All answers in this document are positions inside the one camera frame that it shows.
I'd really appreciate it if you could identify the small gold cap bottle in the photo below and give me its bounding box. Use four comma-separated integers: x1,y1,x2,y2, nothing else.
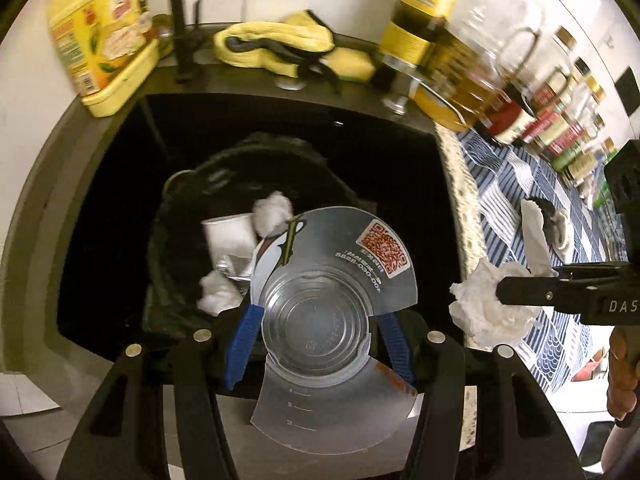
561,138,615,188

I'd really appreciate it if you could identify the beige paper cup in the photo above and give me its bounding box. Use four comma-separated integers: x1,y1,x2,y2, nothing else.
201,212,257,266

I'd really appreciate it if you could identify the small black wall switch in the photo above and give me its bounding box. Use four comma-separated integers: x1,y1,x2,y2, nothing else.
615,67,640,117

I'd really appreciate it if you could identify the yellow dish soap bottle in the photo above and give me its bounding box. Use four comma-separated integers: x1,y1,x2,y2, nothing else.
48,0,160,118

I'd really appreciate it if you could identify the black kitchen faucet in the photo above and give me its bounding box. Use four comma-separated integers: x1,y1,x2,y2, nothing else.
169,0,204,84

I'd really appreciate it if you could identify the blue patterned tablecloth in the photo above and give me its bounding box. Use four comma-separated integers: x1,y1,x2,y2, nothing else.
458,130,627,393

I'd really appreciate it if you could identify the yellow black cleaning cloth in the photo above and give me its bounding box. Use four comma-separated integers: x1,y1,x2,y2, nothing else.
213,10,375,84

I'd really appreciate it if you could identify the black sink basin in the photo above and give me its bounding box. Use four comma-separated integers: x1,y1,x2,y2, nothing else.
54,94,461,388

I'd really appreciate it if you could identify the clear plastic cup lid packaging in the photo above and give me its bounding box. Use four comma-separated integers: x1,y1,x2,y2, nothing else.
250,206,418,455

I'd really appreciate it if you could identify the white plastic bag trash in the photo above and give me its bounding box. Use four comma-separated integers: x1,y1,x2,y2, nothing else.
448,198,559,351

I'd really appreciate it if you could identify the person right hand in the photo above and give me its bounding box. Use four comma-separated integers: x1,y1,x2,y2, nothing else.
608,326,639,420

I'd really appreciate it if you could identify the black trash bag bin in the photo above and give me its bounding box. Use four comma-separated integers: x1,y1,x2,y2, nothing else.
143,133,376,339

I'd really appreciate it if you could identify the red label sauce bottle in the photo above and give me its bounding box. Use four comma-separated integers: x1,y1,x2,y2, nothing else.
519,27,580,154

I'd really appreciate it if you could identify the red label vinegar bottle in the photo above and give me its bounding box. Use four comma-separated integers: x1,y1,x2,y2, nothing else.
544,56,609,162

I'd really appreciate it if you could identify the green label pepper oil bottle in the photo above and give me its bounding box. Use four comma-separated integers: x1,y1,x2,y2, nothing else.
548,113,605,172

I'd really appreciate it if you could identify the dark soy sauce jug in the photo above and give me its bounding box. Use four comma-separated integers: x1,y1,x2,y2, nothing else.
472,66,572,149

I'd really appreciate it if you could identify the green capped oil bottle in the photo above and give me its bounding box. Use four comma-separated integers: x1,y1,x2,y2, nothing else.
371,0,457,91

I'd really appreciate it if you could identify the white tissue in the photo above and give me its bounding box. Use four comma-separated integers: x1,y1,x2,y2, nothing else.
252,191,293,238

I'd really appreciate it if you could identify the large cooking oil jug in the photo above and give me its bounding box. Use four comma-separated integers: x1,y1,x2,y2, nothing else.
413,6,541,132

